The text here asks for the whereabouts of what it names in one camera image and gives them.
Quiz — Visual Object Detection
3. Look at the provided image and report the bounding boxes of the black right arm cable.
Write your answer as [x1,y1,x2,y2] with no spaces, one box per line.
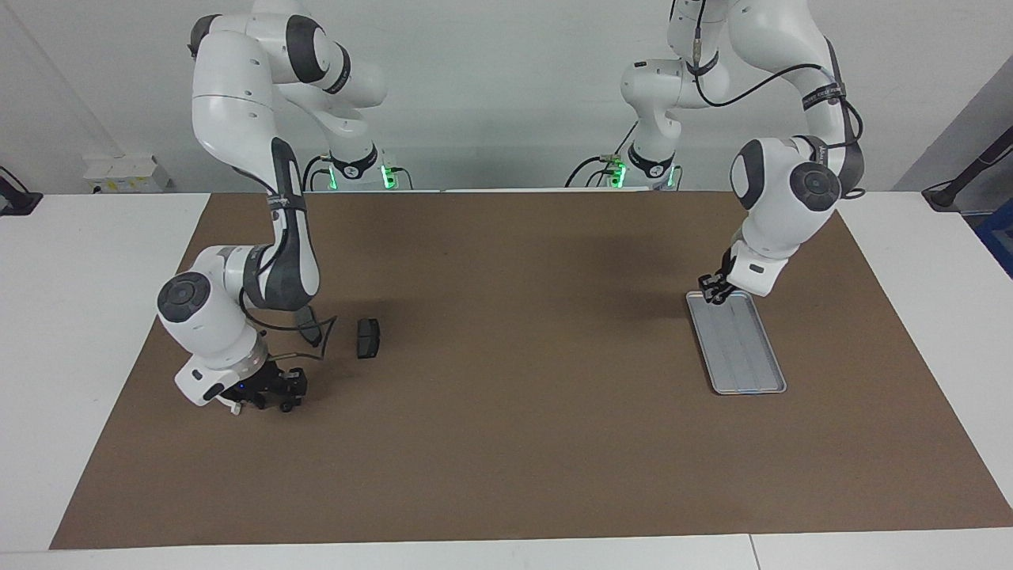
[237,135,339,363]

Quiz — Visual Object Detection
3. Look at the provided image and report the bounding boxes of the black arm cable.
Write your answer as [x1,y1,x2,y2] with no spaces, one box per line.
[692,0,866,199]
[237,135,339,363]

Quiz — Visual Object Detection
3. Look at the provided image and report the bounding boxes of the black table clamp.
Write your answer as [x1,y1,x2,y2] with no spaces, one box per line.
[0,166,42,216]

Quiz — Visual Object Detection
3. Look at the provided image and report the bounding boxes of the blue object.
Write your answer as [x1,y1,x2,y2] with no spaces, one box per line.
[975,198,1013,278]

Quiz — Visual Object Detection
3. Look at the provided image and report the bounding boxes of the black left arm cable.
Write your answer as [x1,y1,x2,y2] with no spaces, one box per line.
[692,0,866,199]

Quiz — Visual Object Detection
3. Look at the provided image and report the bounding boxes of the black stand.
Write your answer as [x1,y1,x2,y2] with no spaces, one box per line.
[922,127,1013,213]

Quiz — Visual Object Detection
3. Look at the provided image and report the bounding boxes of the white power box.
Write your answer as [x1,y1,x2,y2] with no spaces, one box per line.
[83,154,171,193]

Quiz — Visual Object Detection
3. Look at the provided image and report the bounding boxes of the black base power cable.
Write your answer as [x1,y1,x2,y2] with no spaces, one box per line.
[301,154,333,192]
[565,119,639,188]

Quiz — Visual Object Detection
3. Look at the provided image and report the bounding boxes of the silver metal tray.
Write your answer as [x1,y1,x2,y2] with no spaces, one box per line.
[685,291,788,396]

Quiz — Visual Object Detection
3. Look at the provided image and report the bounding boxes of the brown table mat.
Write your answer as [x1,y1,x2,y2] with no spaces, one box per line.
[49,190,1013,550]

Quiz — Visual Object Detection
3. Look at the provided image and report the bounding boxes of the long dark brake pad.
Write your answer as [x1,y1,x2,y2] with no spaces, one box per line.
[296,306,324,348]

